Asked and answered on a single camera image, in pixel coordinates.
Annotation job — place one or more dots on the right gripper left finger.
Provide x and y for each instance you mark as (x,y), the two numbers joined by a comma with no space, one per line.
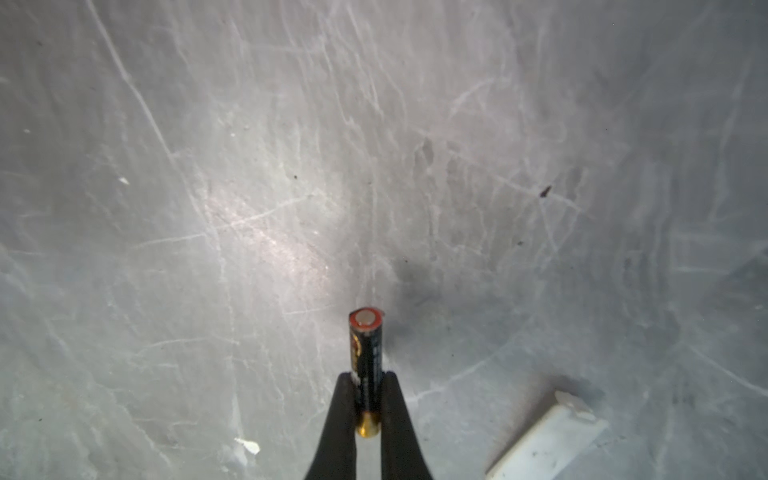
(335,456)

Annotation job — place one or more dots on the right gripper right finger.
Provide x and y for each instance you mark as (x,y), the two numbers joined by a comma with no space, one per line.
(401,456)

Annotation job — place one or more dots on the black AAA battery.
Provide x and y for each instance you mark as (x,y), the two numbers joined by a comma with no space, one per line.
(365,329)

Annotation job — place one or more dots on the white battery cover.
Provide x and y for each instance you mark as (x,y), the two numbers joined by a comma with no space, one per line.
(558,437)

